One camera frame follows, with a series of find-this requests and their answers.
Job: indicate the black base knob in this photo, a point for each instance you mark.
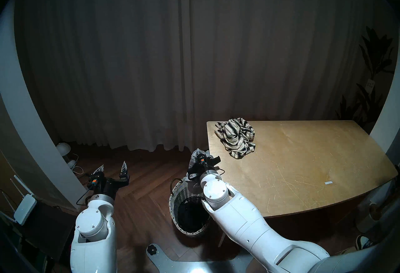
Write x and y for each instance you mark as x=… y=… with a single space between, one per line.
x=152 y=249

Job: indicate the black white sneaker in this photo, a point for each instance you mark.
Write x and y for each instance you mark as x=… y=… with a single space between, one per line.
x=364 y=242

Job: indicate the dark low cabinet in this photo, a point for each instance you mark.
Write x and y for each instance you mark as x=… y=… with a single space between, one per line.
x=50 y=228

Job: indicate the white cylindrical plant pot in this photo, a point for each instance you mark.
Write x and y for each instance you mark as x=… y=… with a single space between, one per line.
x=365 y=221

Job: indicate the woven wicker laundry hamper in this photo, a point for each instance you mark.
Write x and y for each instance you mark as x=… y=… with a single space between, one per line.
x=178 y=194

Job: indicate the light wooden table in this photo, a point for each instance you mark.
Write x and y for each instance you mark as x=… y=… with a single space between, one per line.
x=297 y=166

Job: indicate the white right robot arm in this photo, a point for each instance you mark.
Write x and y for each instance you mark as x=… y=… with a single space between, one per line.
x=243 y=222

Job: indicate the white mushroom lamp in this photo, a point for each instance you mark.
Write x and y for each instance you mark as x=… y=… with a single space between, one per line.
x=63 y=148

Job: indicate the white wifi router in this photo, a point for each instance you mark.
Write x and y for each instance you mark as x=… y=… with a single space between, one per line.
x=26 y=210

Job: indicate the long pleated curtain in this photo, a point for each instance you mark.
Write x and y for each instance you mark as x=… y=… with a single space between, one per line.
x=125 y=57

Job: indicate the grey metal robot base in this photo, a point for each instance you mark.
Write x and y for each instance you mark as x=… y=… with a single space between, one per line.
x=187 y=267

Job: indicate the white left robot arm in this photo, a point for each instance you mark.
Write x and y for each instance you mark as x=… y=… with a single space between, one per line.
x=93 y=228

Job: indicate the white plant label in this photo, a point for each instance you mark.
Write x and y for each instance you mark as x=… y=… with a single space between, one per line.
x=370 y=84

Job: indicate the black cream striped garment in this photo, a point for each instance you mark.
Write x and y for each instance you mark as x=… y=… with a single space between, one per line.
x=234 y=138

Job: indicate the tall dark leafy houseplant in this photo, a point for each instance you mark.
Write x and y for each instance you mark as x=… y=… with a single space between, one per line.
x=376 y=54

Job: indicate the small white round device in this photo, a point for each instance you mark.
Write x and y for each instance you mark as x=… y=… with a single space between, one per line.
x=72 y=163

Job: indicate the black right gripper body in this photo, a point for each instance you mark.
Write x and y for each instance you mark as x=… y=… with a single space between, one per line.
x=203 y=167

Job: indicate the grey garment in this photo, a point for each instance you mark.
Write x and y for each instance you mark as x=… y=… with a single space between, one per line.
x=195 y=154

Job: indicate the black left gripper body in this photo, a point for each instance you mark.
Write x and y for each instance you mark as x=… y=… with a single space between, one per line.
x=107 y=186

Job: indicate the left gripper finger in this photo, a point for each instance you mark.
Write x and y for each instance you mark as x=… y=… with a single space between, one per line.
x=99 y=172
x=124 y=172

